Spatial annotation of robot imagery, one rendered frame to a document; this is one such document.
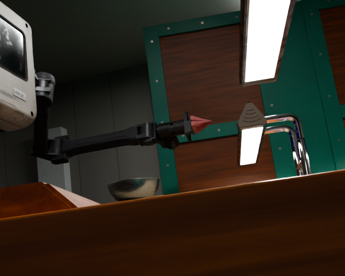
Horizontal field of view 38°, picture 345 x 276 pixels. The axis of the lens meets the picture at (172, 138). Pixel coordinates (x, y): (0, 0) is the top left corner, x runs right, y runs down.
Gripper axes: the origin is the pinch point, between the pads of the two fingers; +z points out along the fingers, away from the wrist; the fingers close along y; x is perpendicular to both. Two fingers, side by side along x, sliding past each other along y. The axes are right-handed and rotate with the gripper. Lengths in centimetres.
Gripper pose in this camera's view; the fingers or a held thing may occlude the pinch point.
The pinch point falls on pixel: (209, 122)
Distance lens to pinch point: 191.9
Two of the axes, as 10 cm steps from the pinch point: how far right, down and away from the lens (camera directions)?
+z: 9.6, -1.7, -2.0
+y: 0.4, 8.4, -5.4
